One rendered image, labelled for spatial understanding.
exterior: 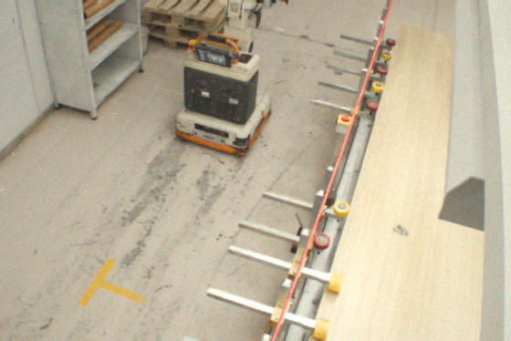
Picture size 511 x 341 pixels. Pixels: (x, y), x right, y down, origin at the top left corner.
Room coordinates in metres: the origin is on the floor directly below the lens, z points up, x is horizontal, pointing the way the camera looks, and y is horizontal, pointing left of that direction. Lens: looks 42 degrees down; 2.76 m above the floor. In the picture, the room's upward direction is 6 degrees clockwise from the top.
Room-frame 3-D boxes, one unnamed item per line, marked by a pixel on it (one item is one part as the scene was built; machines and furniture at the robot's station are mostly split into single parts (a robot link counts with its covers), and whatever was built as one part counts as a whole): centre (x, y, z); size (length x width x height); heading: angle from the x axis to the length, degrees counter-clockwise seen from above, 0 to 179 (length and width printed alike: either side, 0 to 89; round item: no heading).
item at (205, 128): (3.23, 0.42, 0.23); 0.41 x 0.02 x 0.08; 74
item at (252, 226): (1.67, -0.13, 0.84); 0.43 x 0.03 x 0.04; 75
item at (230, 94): (3.46, 0.37, 0.59); 0.55 x 0.34 x 0.83; 74
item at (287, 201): (1.90, -0.24, 0.84); 0.43 x 0.03 x 0.04; 75
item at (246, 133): (3.55, 0.35, 0.16); 0.67 x 0.64 x 0.25; 164
